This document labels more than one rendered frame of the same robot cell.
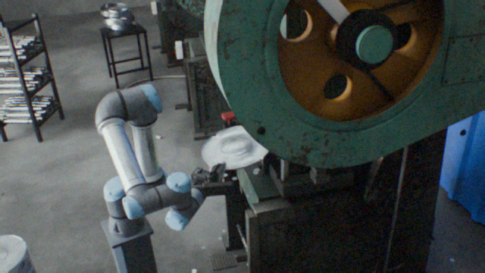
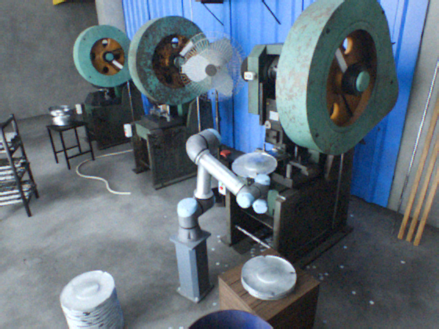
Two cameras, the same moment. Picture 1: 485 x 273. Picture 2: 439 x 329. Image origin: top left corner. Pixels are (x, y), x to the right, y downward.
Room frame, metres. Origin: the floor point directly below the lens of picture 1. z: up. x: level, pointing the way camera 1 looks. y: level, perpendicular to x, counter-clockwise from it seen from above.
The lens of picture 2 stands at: (-0.03, 1.00, 1.61)
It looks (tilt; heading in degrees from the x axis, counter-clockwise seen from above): 24 degrees down; 336
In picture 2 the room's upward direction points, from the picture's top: 3 degrees counter-clockwise
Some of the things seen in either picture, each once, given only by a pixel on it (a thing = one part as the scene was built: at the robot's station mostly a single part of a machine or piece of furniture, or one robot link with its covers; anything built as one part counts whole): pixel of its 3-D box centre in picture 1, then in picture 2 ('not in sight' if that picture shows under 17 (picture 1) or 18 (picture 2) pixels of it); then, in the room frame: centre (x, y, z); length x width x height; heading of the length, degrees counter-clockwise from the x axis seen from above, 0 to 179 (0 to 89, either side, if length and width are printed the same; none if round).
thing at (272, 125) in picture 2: not in sight; (278, 118); (1.58, -0.21, 1.04); 0.17 x 0.15 x 0.30; 103
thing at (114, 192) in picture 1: (120, 194); (188, 211); (1.46, 0.51, 0.62); 0.13 x 0.12 x 0.14; 118
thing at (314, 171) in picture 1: (314, 160); (300, 163); (1.43, -0.28, 0.76); 0.17 x 0.06 x 0.10; 13
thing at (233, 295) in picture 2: not in sight; (266, 301); (1.01, 0.25, 0.18); 0.40 x 0.38 x 0.35; 99
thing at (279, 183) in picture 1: (298, 156); (280, 167); (1.59, -0.25, 0.68); 0.45 x 0.30 x 0.06; 13
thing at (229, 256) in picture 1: (270, 253); (265, 236); (1.56, -0.11, 0.14); 0.59 x 0.10 x 0.05; 103
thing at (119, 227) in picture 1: (124, 217); (189, 228); (1.45, 0.52, 0.50); 0.15 x 0.15 x 0.10
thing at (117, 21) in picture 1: (124, 42); (68, 134); (4.38, 1.15, 0.40); 0.45 x 0.40 x 0.79; 25
